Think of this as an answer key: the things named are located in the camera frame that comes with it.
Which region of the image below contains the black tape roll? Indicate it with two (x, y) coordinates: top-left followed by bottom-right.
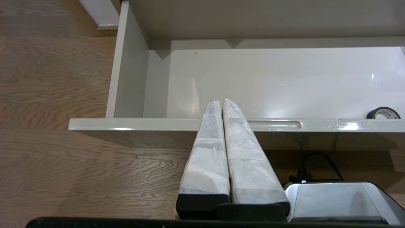
(366, 107), (401, 120)

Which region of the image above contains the white cabinet drawer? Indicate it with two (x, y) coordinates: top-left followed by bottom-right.
(68, 0), (405, 151)

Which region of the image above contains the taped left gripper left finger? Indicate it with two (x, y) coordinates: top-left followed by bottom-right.
(175, 99), (231, 220)

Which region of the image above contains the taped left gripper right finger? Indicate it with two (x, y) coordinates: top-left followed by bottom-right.
(222, 98), (291, 217)

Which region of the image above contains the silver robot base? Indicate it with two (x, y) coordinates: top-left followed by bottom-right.
(283, 180), (405, 226)

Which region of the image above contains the black base power cable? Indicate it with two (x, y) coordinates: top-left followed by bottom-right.
(297, 152), (345, 183)

